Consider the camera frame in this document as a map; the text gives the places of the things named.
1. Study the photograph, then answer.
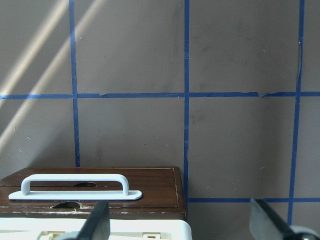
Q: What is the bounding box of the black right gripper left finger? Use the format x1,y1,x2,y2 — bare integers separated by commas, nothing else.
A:
79,200,110,240

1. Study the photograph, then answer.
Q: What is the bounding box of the white drawer handle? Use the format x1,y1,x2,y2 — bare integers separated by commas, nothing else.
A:
8,173,142,201

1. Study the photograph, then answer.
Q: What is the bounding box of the dark wooden drawer cabinet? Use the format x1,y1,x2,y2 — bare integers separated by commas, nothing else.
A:
0,166,187,220

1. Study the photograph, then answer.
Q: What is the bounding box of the white plastic bin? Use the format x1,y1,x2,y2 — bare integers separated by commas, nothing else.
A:
0,217,192,240

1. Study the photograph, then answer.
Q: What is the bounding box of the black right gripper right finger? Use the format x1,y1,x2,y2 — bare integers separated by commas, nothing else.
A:
249,198,293,240

